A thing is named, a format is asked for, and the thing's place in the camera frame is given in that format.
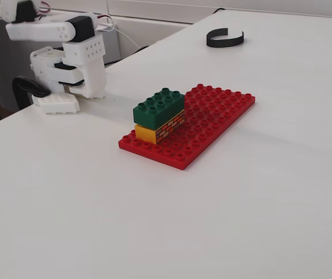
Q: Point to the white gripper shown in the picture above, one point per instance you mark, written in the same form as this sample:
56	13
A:
56	78

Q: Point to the green lego brick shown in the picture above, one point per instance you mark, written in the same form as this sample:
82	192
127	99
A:
154	114

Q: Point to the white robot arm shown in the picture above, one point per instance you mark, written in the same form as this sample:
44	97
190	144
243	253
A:
37	30

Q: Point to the yellow lego brick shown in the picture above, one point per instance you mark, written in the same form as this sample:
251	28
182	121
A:
145	133

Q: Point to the red lego baseplate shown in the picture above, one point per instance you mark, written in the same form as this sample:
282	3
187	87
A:
212	122

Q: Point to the black table clamp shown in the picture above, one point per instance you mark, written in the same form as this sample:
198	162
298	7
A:
23	84

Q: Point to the black curled band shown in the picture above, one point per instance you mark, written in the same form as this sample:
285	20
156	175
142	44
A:
224	43

